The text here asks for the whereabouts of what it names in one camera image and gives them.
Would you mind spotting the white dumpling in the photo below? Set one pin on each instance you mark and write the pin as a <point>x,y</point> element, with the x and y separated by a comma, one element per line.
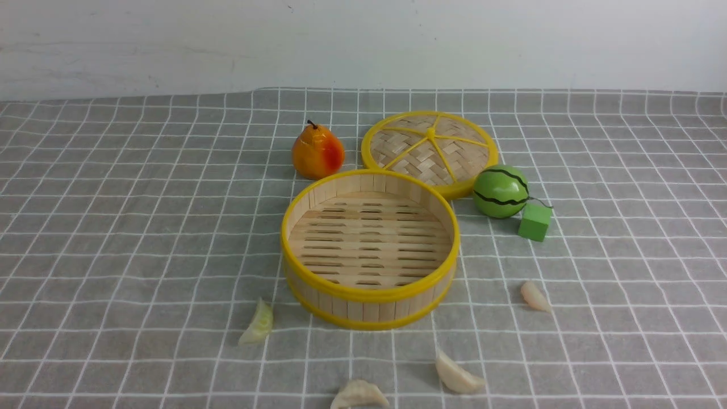
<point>359,392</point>
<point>455,377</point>
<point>534,298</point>

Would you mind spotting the pale green dumpling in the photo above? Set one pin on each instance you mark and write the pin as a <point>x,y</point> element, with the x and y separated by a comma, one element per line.
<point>260,326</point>

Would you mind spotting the green wooden cube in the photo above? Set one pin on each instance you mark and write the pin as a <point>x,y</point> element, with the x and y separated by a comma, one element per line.
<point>534,222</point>

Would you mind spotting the bamboo steamer tray yellow rim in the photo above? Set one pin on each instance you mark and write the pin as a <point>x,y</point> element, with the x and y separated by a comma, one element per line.
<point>369,249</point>

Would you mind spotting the green toy watermelon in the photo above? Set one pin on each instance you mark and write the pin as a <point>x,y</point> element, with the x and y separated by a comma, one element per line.
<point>500,191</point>

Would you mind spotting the orange toy pear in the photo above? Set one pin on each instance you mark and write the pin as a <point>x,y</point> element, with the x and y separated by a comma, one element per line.
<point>317,152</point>

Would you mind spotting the woven bamboo steamer lid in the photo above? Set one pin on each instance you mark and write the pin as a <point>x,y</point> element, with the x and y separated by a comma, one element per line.
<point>443,150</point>

